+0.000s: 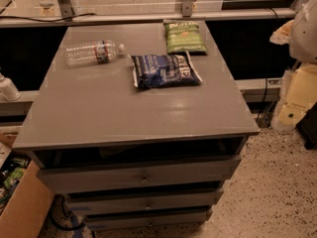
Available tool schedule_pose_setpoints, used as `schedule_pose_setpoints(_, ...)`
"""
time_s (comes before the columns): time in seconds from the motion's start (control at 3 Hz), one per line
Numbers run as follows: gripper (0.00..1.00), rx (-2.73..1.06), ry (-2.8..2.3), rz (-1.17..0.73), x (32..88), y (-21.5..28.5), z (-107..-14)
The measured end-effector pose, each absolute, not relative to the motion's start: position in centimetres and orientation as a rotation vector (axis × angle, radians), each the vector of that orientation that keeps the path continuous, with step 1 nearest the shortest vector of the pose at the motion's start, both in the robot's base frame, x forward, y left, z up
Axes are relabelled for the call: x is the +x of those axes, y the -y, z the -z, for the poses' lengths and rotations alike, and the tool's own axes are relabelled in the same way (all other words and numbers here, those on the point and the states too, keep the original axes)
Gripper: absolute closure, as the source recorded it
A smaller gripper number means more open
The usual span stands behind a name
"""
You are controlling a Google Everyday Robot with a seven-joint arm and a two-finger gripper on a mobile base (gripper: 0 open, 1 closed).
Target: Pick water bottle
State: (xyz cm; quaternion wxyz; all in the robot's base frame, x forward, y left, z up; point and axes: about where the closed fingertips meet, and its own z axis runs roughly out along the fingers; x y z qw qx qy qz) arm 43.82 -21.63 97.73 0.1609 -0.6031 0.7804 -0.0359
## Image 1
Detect black cable on ledge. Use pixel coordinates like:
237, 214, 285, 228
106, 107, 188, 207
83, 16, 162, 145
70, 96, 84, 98
0, 12, 97, 23

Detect grey drawer cabinet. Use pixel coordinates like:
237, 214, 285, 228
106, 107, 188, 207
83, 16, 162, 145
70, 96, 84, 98
14, 26, 259, 230

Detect metal frame rail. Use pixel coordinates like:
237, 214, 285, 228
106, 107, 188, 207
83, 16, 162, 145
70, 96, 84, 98
0, 0, 308, 27

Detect black cable on floor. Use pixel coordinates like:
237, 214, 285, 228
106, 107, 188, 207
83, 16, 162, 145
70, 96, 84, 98
48, 198, 87, 232

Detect clear plastic water bottle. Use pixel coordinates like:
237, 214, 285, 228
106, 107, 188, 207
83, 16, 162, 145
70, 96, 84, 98
63, 40, 125, 67

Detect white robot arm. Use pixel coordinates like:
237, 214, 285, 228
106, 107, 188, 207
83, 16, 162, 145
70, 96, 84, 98
289, 0, 317, 63

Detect green chip bag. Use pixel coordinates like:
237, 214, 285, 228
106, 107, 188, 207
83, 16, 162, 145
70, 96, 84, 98
163, 22, 207, 54

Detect white pipe at left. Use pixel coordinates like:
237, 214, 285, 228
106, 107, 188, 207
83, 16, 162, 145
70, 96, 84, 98
0, 73, 21, 101

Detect green snack packs in box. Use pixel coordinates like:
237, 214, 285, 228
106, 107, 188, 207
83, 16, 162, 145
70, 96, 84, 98
0, 156, 30, 203

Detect blue chip bag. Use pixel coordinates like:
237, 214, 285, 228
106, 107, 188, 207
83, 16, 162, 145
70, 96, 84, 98
130, 52, 202, 88

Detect cardboard box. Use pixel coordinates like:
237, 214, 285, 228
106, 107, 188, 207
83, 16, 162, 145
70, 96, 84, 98
0, 133, 55, 238

